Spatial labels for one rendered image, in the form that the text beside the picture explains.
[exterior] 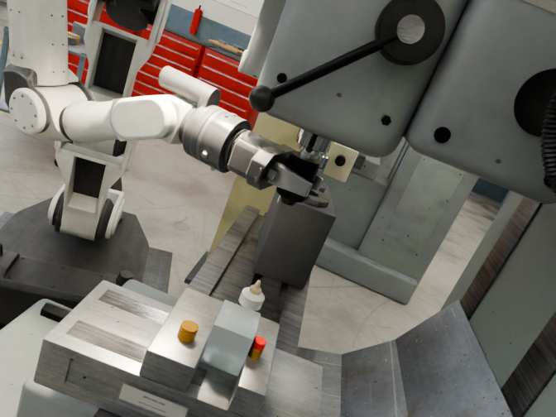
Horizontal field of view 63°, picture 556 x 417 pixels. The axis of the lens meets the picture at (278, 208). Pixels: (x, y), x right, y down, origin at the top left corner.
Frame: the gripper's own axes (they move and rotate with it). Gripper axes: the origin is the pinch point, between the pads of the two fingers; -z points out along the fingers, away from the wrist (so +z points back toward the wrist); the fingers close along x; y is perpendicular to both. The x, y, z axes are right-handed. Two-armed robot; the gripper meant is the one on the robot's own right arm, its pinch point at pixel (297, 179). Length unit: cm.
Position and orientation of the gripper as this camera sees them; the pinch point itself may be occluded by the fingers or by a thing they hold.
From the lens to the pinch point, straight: 66.4
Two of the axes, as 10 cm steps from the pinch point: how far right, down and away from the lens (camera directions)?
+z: -8.5, -4.6, 2.6
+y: -3.6, 8.7, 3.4
